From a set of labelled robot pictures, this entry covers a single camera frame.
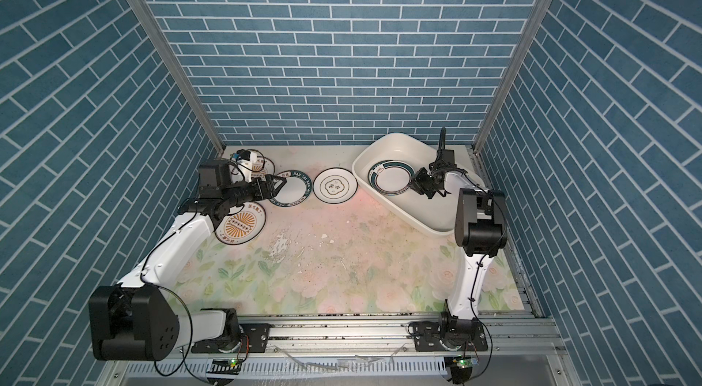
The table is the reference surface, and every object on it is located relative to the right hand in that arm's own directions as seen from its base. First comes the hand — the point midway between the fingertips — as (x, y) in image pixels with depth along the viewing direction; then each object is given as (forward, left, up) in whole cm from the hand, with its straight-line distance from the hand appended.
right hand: (410, 183), depth 102 cm
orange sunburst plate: (-20, +60, -5) cm, 63 cm away
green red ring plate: (+6, +7, -4) cm, 10 cm away
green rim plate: (-5, +43, -3) cm, 44 cm away
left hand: (-16, +41, +16) cm, 47 cm away
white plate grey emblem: (0, +30, -5) cm, 30 cm away
